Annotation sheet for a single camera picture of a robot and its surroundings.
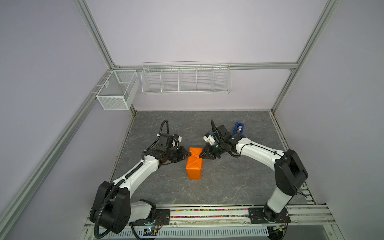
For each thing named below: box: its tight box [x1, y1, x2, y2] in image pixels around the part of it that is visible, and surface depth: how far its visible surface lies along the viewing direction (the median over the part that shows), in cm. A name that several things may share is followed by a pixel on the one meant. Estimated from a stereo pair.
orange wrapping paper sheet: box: [186, 147, 203, 180], surface depth 81 cm
